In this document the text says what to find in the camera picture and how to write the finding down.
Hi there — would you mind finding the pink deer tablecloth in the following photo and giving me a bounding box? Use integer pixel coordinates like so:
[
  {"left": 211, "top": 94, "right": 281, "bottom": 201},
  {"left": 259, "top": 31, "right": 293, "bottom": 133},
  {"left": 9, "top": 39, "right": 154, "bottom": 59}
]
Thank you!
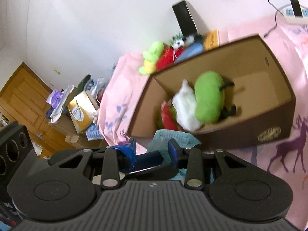
[{"left": 99, "top": 19, "right": 307, "bottom": 230}]

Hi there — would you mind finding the teal mesh bath sponge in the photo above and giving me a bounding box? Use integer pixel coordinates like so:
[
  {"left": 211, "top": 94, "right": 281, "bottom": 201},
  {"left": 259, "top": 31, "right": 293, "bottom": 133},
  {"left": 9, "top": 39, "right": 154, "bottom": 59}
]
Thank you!
[{"left": 145, "top": 129, "right": 205, "bottom": 187}]

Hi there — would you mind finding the green yellow plush toy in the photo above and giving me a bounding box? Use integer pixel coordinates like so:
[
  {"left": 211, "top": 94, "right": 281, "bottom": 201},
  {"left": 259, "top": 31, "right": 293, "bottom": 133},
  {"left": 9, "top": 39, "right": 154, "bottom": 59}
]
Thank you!
[{"left": 138, "top": 41, "right": 164, "bottom": 75}]

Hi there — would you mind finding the wooden door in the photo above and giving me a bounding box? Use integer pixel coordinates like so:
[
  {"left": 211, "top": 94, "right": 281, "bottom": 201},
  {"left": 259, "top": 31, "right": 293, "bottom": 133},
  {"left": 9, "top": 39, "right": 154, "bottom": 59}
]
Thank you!
[{"left": 0, "top": 61, "right": 75, "bottom": 159}]

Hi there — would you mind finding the white mesh bath sponge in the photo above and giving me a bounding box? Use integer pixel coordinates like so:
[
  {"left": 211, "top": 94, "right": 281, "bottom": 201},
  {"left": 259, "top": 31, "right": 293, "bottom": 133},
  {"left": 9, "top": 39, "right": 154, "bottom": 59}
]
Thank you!
[{"left": 172, "top": 79, "right": 202, "bottom": 132}]

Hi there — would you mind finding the brown cardboard box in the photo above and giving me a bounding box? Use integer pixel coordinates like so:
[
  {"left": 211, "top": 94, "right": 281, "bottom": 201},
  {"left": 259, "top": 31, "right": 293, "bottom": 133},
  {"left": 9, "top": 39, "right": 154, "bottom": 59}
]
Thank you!
[{"left": 127, "top": 35, "right": 296, "bottom": 149}]

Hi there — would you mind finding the blue plush cushion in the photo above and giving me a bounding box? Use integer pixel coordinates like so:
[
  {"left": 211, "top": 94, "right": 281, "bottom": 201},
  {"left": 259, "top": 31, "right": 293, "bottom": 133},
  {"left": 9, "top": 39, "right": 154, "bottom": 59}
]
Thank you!
[{"left": 175, "top": 43, "right": 204, "bottom": 63}]

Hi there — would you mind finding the blue patterned cloth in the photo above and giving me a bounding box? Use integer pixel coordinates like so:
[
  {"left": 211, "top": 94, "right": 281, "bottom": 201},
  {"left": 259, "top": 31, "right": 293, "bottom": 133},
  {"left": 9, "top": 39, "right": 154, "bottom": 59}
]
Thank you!
[{"left": 86, "top": 124, "right": 104, "bottom": 141}]

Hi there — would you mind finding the white power strip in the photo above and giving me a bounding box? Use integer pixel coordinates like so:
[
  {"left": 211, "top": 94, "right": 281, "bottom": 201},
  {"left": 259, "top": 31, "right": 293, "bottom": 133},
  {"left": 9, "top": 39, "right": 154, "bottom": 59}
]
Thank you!
[{"left": 280, "top": 4, "right": 308, "bottom": 25}]

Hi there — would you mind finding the panda plush toy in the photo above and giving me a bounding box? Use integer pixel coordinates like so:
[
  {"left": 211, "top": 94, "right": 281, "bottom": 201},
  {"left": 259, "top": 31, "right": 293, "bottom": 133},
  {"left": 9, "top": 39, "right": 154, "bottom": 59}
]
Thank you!
[{"left": 171, "top": 35, "right": 194, "bottom": 49}]

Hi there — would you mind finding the black charger plug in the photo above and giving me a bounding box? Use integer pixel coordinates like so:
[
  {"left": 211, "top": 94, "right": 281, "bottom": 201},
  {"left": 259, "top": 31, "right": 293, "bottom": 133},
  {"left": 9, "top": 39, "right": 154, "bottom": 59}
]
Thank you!
[{"left": 290, "top": 0, "right": 303, "bottom": 17}]

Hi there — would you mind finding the black charger cable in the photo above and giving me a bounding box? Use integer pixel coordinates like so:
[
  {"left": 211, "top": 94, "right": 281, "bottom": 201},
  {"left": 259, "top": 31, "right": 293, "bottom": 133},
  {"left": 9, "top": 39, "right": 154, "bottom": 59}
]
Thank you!
[{"left": 263, "top": 0, "right": 297, "bottom": 39}]

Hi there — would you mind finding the red plush toy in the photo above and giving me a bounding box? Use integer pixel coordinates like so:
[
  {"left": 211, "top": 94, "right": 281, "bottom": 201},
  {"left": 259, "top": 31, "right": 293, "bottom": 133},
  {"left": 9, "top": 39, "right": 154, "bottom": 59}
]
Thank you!
[{"left": 156, "top": 46, "right": 184, "bottom": 70}]

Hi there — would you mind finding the red mesh bath sponge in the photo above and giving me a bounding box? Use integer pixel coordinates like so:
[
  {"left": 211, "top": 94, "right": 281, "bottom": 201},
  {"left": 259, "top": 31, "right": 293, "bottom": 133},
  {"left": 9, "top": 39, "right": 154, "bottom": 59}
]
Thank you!
[{"left": 161, "top": 101, "right": 178, "bottom": 131}]

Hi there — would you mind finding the brown cardboard carton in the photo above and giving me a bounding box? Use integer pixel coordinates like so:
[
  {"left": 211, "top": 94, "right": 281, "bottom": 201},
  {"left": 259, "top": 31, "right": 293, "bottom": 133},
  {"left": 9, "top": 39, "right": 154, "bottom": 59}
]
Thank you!
[{"left": 48, "top": 115, "right": 108, "bottom": 149}]

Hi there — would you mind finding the yellow white paper bag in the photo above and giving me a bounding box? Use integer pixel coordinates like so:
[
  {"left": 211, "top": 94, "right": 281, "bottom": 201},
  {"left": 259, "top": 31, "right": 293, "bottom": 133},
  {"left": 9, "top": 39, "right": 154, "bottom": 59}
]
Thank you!
[{"left": 68, "top": 91, "right": 99, "bottom": 134}]

